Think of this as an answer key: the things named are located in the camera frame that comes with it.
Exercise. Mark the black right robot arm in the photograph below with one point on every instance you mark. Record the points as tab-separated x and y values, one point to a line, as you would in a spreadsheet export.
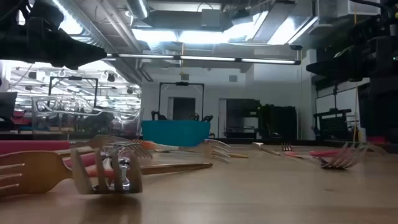
387	62

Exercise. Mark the white bottle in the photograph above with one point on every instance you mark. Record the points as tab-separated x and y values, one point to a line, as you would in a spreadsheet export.
361	135

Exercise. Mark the large silver ceiling duct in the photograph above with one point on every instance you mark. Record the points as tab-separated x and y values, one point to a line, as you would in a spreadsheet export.
273	21

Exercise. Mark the gold fork tines foreground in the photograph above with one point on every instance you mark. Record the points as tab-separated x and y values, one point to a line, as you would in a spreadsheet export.
81	179

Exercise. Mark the teal plastic bin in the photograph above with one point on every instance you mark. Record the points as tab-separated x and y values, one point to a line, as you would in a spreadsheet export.
174	133

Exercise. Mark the dark monitor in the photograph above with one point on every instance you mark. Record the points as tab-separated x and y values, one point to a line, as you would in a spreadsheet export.
7	104

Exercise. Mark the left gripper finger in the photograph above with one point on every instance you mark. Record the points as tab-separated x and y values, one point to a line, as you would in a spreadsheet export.
84	53

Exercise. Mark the hanging linear ceiling light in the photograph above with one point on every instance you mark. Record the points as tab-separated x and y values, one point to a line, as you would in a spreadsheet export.
205	58

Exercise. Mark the whiteboard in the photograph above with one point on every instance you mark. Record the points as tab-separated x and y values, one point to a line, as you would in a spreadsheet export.
345	99

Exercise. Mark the grey ceiling box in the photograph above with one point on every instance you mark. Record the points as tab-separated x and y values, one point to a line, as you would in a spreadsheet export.
212	18

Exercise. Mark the grey wall vent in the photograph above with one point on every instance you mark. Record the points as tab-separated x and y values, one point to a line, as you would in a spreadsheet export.
184	77
233	78

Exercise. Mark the white ceiling unit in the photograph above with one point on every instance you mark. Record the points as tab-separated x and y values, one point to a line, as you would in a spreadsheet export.
335	6

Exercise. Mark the black gantry frame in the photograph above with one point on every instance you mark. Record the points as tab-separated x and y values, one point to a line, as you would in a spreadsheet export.
181	83
73	77

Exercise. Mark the dark door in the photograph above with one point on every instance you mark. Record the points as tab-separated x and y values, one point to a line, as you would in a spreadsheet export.
183	109

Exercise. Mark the black cabinet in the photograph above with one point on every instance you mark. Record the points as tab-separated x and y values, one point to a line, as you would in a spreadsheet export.
280	123

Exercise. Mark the black shelving unit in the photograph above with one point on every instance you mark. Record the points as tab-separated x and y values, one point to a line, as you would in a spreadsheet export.
242	118

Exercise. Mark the red box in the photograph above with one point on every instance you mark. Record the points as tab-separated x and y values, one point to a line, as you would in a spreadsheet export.
377	140

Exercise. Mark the black background robot arm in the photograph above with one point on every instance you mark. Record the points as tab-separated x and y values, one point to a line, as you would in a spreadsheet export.
206	118
158	116

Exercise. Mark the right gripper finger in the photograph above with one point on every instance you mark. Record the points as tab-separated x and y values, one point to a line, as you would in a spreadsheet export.
323	68

